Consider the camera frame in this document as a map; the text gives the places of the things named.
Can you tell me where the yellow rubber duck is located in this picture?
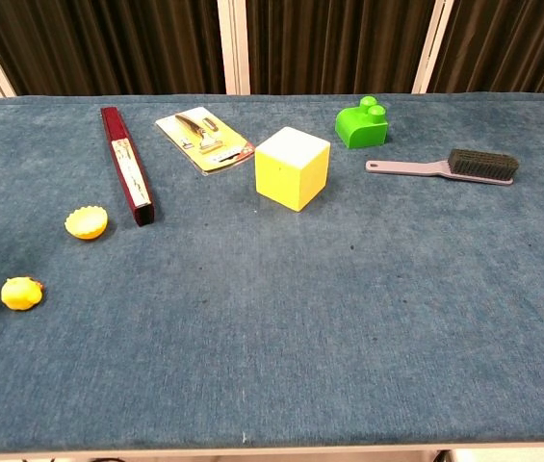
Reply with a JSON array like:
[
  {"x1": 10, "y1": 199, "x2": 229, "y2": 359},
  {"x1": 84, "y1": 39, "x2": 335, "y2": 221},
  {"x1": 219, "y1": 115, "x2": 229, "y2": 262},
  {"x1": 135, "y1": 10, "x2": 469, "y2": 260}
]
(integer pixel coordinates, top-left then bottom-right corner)
[{"x1": 0, "y1": 276, "x2": 45, "y2": 312}]

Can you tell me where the yellow foam cube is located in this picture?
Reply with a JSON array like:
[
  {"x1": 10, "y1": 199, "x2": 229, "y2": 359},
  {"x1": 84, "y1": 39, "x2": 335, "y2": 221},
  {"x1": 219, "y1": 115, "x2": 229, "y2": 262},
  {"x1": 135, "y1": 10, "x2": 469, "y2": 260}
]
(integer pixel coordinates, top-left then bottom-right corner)
[{"x1": 254, "y1": 125, "x2": 332, "y2": 213}]

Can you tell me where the blue fabric table cover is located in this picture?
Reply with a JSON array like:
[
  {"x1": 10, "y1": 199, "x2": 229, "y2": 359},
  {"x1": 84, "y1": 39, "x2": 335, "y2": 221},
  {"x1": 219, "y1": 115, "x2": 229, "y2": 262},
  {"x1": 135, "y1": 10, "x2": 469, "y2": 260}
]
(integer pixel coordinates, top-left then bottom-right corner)
[{"x1": 0, "y1": 92, "x2": 544, "y2": 455}]

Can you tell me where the razor in yellow blister pack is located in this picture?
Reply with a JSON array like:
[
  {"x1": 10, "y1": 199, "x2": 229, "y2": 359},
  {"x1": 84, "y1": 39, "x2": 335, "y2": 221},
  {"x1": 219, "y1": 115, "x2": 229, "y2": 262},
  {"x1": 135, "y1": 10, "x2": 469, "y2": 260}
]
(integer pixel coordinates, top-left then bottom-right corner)
[{"x1": 154, "y1": 106, "x2": 256, "y2": 176}]

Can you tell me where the green two-stud building block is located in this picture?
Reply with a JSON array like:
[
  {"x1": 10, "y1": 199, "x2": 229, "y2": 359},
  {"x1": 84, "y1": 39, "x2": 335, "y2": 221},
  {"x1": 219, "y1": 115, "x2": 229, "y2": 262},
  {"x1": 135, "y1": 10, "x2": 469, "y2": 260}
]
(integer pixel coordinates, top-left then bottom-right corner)
[{"x1": 334, "y1": 95, "x2": 390, "y2": 150}]

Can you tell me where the long dark red box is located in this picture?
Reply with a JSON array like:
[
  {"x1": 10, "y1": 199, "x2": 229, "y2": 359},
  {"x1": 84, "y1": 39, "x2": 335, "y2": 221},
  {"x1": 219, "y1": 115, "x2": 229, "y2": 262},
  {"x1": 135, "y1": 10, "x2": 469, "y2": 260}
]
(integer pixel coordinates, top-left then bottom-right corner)
[{"x1": 100, "y1": 106, "x2": 156, "y2": 228}]

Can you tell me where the yellow fluted plastic cup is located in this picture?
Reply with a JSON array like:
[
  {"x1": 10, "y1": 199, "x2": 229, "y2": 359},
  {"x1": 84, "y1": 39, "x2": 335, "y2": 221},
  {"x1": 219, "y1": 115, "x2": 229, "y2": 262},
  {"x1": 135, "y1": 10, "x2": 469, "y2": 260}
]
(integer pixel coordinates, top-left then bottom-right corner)
[{"x1": 64, "y1": 205, "x2": 109, "y2": 242}]

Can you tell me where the dark pleated curtain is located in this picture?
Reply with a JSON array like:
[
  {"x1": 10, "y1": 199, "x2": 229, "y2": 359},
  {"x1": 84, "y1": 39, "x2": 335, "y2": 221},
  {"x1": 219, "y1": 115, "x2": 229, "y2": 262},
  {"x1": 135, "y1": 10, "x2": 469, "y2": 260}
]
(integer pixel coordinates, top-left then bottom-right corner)
[{"x1": 0, "y1": 0, "x2": 544, "y2": 106}]

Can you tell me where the pink brush with dark bristles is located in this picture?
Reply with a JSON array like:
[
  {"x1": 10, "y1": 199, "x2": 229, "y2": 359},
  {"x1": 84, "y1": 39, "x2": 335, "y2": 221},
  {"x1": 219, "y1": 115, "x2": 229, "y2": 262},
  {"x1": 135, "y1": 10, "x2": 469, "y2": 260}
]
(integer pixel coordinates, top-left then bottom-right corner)
[{"x1": 365, "y1": 148, "x2": 520, "y2": 187}]

